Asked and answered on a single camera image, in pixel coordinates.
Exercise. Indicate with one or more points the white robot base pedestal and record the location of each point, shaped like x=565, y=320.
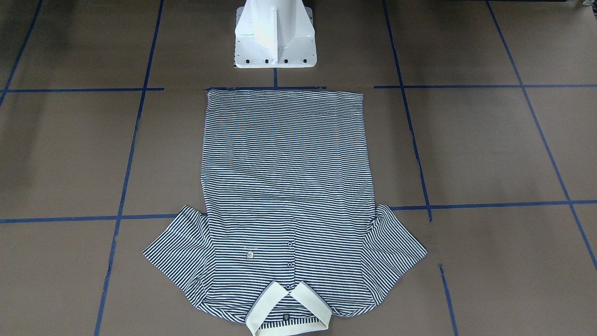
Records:
x=274, y=34

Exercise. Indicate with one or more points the navy white striped polo shirt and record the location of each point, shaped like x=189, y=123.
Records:
x=292, y=234

